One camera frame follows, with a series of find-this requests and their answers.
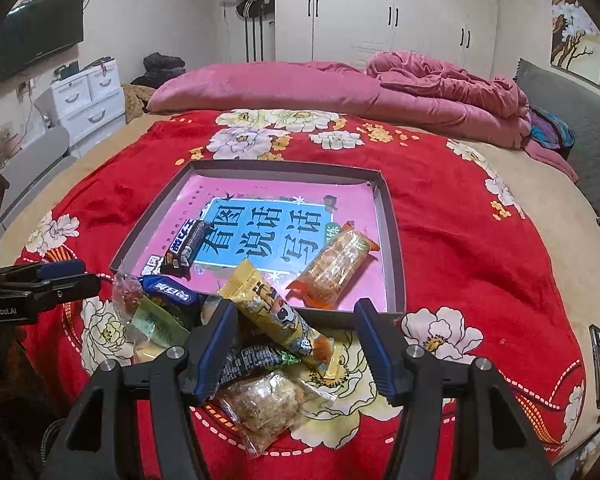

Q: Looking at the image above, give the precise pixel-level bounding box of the beige bedspread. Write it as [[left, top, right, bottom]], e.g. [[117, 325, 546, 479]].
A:
[[0, 110, 600, 466]]

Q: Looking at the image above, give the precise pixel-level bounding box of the white drawer chest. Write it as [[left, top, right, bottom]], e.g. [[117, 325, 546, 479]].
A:
[[47, 58, 126, 146]]

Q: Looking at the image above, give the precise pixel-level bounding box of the black and green snack packet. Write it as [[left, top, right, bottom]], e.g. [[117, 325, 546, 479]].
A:
[[217, 342, 301, 388]]

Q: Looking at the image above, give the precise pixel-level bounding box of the mobile phone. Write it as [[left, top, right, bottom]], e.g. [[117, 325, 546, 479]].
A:
[[589, 325, 600, 409]]

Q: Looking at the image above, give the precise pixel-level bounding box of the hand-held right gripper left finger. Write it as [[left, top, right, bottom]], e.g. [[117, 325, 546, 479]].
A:
[[40, 299, 241, 480]]

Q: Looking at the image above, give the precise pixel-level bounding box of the black hanging bag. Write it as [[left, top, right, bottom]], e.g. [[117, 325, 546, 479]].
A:
[[236, 0, 276, 63]]

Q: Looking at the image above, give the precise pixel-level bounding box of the colourful striped cloth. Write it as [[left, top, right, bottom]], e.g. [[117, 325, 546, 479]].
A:
[[527, 107, 576, 151]]

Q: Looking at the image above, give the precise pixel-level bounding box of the long pink pillow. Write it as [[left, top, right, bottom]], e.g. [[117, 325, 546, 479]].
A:
[[146, 60, 381, 116]]

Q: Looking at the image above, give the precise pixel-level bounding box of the orange snack packet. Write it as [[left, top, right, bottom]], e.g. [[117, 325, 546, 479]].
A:
[[286, 221, 381, 309]]

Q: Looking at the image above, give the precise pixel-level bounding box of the pale green cake packet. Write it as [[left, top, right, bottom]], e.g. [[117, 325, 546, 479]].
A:
[[130, 295, 191, 366]]

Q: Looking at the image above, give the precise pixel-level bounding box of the black chocolate bar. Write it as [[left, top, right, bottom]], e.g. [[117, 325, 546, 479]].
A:
[[160, 217, 216, 278]]

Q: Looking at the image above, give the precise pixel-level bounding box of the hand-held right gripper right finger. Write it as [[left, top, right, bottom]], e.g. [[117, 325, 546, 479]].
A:
[[354, 298, 556, 480]]

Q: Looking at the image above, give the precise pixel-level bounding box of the grey quilted headboard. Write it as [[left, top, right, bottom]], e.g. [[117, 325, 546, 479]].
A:
[[512, 58, 600, 241]]

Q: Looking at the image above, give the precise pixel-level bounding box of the crumpled pink quilt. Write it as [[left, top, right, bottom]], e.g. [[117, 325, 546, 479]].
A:
[[365, 51, 581, 183]]

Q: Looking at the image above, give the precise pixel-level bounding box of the pink printed workbook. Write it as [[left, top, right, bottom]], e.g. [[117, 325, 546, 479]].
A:
[[140, 170, 381, 313]]

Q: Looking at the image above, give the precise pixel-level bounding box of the floral wall panel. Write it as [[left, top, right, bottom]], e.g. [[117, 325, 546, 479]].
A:
[[550, 0, 600, 96]]

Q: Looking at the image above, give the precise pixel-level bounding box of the shallow grey cardboard box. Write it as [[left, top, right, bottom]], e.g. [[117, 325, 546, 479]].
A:
[[109, 161, 407, 328]]

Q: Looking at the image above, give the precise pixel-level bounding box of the clear rice cracker packet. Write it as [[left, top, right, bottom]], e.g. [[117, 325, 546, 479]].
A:
[[215, 370, 338, 458]]

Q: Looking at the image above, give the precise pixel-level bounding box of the clear candy packet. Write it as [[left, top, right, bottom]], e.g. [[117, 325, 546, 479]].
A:
[[111, 271, 148, 326]]

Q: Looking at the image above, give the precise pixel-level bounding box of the white wardrobe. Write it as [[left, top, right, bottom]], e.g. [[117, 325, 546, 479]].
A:
[[275, 0, 501, 81]]

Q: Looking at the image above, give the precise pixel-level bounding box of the yellow snack packet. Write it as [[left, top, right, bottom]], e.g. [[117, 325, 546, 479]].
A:
[[217, 259, 348, 380]]

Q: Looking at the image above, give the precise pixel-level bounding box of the person's dark clothing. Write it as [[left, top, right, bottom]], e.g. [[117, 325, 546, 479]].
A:
[[0, 325, 81, 480]]

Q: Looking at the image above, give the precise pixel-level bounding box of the dark clothes pile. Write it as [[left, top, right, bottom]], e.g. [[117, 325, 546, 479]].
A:
[[130, 52, 187, 88]]

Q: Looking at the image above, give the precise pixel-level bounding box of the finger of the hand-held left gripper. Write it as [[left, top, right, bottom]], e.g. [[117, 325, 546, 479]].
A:
[[0, 271, 103, 311], [0, 259, 87, 286]]

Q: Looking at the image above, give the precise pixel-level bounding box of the wall-mounted black television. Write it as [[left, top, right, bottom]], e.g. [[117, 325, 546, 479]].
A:
[[0, 0, 86, 85]]

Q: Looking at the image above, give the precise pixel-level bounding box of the braided cable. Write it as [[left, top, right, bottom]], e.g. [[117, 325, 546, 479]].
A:
[[40, 417, 63, 461]]

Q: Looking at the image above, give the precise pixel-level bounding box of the brown fuzzy blanket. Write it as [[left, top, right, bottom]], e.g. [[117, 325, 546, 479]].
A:
[[122, 85, 156, 123]]

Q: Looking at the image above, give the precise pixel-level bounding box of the red floral blanket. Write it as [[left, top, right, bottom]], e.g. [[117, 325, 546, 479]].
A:
[[10, 107, 588, 480]]

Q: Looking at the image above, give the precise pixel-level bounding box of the blue cookie packet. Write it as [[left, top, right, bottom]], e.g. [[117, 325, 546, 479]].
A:
[[140, 275, 206, 331]]

